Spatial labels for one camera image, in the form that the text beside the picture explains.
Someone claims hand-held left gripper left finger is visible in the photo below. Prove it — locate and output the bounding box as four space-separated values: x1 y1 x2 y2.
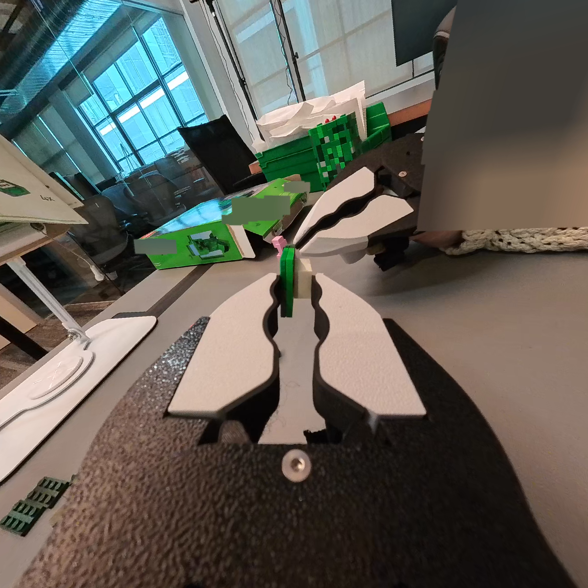
167 272 282 444

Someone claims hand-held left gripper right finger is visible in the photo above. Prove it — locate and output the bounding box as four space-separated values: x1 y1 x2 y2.
311 272 426 443

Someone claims pile of dark green lego pieces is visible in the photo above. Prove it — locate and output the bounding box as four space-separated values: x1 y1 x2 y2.
0 475 76 537

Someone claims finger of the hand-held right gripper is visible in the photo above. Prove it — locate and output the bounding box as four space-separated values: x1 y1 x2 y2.
293 166 379 249
296 194 415 258

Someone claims green pixel-pattern creeper model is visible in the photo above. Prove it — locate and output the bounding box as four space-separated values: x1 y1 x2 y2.
309 111 368 191

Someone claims person's right forearm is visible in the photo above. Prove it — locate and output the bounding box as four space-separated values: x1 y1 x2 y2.
413 226 588 256

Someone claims green and white lego assembly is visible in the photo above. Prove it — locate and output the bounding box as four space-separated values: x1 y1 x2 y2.
279 246 314 319

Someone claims black wall screen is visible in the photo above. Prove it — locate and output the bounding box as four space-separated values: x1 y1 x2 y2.
391 0 460 67

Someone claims open instruction booklet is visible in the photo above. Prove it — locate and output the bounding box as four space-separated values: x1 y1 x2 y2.
0 135 89 235

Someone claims green plastic crate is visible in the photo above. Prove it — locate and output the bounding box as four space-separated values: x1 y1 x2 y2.
255 102 393 184

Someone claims black stand pole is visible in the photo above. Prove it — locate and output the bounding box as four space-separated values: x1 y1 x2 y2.
276 0 307 103
211 0 259 138

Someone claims green lego set box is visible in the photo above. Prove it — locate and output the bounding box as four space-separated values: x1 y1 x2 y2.
135 177 308 271

